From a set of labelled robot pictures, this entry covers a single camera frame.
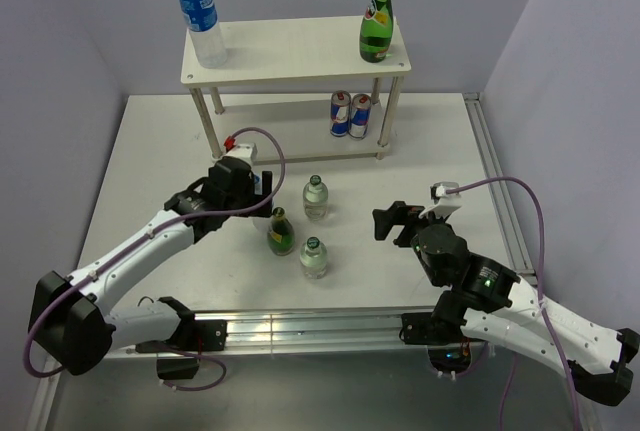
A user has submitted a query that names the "green bottle gold neck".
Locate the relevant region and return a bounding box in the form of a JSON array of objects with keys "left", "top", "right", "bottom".
[{"left": 267, "top": 207, "right": 295, "bottom": 256}]

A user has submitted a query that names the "pocari sweat bottle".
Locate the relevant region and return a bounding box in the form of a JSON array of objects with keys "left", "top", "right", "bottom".
[
  {"left": 251, "top": 171, "right": 271, "bottom": 234},
  {"left": 179, "top": 0, "right": 227, "bottom": 69}
]

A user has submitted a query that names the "green glass bottle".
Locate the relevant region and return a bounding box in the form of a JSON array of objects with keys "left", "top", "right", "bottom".
[{"left": 359, "top": 0, "right": 394, "bottom": 63}]

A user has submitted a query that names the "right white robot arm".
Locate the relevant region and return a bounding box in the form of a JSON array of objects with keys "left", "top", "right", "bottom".
[{"left": 372, "top": 201, "right": 639, "bottom": 406}]

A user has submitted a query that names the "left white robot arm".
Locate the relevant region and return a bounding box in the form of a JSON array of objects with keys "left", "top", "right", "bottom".
[{"left": 23, "top": 157, "right": 284, "bottom": 378}]

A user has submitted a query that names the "beige two-tier shelf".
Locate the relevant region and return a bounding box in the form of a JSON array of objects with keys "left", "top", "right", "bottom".
[{"left": 181, "top": 16, "right": 411, "bottom": 161}]

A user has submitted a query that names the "rear clear glass bottle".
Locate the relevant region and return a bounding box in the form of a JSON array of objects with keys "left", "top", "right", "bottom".
[{"left": 302, "top": 175, "right": 329, "bottom": 220}]

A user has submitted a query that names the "clear glass bottle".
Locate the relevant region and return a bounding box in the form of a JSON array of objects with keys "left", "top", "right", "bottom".
[
  {"left": 299, "top": 236, "right": 328, "bottom": 279},
  {"left": 302, "top": 175, "right": 329, "bottom": 220}
]

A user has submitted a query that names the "front clear glass bottle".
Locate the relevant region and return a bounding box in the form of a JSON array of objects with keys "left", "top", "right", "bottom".
[{"left": 299, "top": 236, "right": 328, "bottom": 279}]

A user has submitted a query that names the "left red bull can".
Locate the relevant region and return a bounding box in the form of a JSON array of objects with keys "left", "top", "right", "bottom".
[{"left": 330, "top": 90, "right": 351, "bottom": 137}]

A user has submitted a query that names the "red bull can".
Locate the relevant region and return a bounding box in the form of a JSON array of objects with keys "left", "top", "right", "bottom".
[
  {"left": 330, "top": 90, "right": 351, "bottom": 137},
  {"left": 348, "top": 94, "right": 372, "bottom": 139}
]

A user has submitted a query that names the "right red bull can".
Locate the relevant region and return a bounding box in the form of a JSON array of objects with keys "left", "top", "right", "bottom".
[{"left": 348, "top": 94, "right": 372, "bottom": 139}]

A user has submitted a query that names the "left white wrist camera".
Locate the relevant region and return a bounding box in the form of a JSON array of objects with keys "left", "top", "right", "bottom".
[{"left": 224, "top": 136, "right": 258, "bottom": 167}]

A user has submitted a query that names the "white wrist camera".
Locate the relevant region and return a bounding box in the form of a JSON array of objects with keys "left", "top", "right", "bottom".
[
  {"left": 224, "top": 136, "right": 258, "bottom": 167},
  {"left": 419, "top": 182, "right": 462, "bottom": 220}
]

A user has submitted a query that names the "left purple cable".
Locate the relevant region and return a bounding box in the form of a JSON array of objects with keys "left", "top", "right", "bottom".
[{"left": 22, "top": 126, "right": 287, "bottom": 392}]

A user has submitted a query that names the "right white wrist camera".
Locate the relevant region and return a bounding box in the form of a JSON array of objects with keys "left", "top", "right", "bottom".
[{"left": 419, "top": 182, "right": 462, "bottom": 220}]

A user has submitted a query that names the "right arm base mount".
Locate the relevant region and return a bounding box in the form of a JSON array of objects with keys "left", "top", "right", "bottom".
[{"left": 399, "top": 311, "right": 489, "bottom": 375}]

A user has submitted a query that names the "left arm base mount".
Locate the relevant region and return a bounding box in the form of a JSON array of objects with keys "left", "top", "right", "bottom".
[{"left": 135, "top": 319, "right": 227, "bottom": 391}]

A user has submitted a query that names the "aluminium frame rail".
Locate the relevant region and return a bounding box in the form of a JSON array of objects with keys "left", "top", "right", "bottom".
[{"left": 24, "top": 92, "right": 601, "bottom": 431}]

